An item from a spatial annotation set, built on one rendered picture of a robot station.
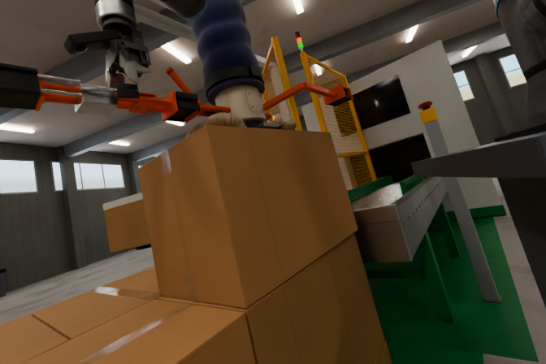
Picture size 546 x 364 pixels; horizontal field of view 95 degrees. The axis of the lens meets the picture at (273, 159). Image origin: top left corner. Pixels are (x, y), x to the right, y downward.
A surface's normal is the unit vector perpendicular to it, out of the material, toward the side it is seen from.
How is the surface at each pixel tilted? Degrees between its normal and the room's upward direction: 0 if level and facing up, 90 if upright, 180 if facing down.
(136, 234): 90
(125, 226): 90
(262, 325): 90
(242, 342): 90
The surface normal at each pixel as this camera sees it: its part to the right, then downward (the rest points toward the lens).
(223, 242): -0.64, 0.06
